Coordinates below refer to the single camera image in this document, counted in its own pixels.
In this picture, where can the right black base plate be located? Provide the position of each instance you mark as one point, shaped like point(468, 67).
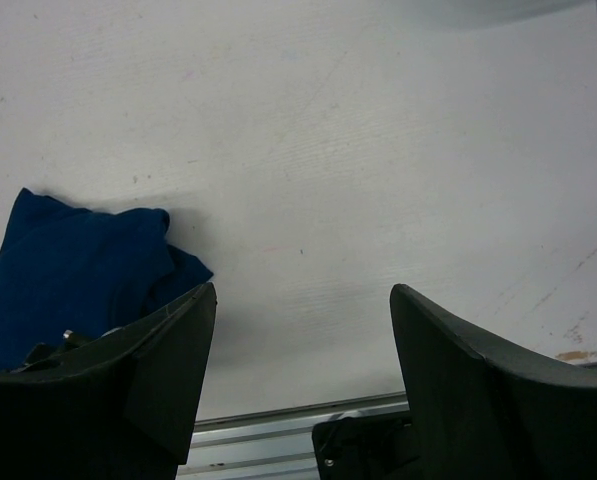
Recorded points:
point(380, 447)

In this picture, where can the navy blue t-shirt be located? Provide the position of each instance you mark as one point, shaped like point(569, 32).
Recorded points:
point(68, 268)

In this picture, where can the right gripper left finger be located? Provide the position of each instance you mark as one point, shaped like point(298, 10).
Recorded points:
point(122, 406)

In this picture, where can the aluminium mounting rail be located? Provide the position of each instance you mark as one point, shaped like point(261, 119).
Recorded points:
point(278, 444)

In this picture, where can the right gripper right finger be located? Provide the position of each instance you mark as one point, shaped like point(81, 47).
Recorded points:
point(484, 407)

